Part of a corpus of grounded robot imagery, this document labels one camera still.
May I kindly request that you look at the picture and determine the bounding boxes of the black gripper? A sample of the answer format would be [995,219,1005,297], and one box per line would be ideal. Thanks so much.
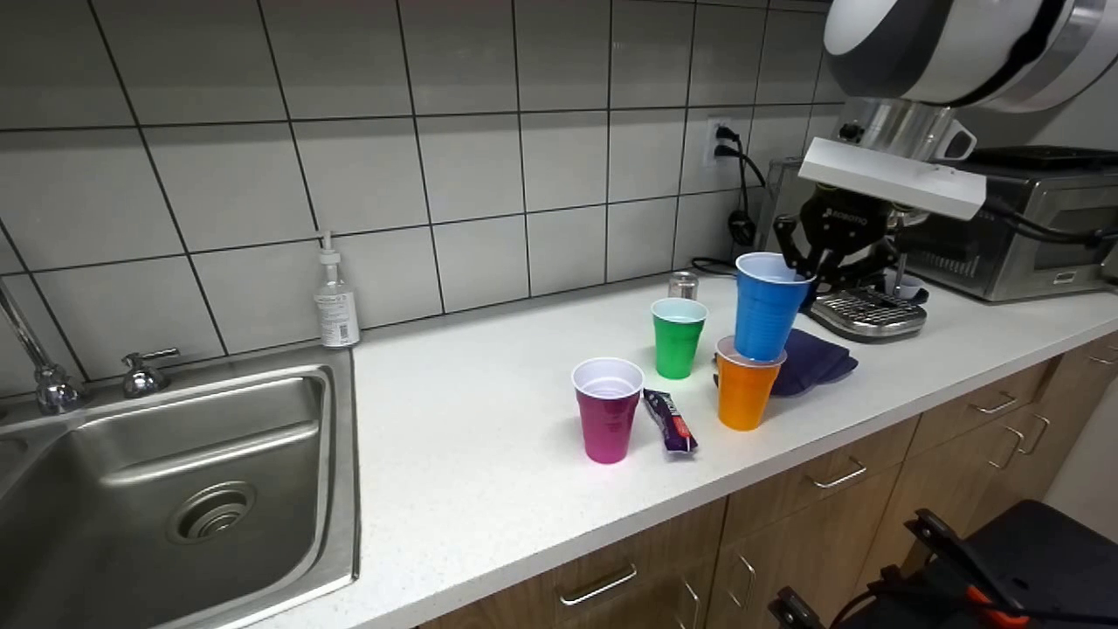
[774,190,903,295]

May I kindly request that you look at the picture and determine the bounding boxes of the blue plastic cup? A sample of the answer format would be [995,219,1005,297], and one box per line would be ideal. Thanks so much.
[729,248,816,364]

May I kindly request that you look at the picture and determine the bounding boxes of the green plastic cup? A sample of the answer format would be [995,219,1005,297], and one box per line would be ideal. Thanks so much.
[648,297,711,381]

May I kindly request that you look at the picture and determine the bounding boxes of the magenta plastic cup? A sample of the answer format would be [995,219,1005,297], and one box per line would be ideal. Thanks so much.
[570,353,648,470]

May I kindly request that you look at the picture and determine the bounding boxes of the silver espresso machine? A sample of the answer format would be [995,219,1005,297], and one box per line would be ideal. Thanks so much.
[761,162,936,346]

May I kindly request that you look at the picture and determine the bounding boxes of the navy blue cloth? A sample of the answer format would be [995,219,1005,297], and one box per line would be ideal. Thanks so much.
[774,324,862,400]

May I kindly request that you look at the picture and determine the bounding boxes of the orange plastic cup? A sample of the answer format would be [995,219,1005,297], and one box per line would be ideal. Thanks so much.
[711,337,788,435]

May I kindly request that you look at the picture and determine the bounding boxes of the silver toaster oven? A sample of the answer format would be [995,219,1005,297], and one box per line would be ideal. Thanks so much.
[904,148,1118,306]

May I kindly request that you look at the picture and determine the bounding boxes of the purple protein bar wrapper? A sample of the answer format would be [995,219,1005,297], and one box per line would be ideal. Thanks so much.
[640,389,701,463]

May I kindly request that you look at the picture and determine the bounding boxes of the wooden kitchen cabinet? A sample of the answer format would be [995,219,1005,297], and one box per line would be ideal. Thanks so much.
[416,330,1118,629]

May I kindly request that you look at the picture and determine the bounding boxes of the black chair with orange part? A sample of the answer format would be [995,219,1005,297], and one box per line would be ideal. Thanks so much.
[766,500,1118,629]

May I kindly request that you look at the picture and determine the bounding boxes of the clear soap pump bottle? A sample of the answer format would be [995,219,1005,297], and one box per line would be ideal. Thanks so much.
[312,230,363,348]

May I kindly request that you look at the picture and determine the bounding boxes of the stainless steel sink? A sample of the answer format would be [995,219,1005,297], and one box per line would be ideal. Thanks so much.
[0,346,363,629]

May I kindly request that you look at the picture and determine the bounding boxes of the chrome faucet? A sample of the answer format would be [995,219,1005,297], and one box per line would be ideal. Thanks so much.
[0,284,84,417]

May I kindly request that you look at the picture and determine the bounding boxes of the black plug and cord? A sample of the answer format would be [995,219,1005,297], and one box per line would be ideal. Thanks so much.
[711,124,774,254]

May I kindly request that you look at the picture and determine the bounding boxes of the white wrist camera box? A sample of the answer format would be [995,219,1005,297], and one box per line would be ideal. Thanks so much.
[798,133,991,224]

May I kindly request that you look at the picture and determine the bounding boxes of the chrome faucet handle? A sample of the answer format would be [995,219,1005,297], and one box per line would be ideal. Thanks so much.
[120,346,187,400]

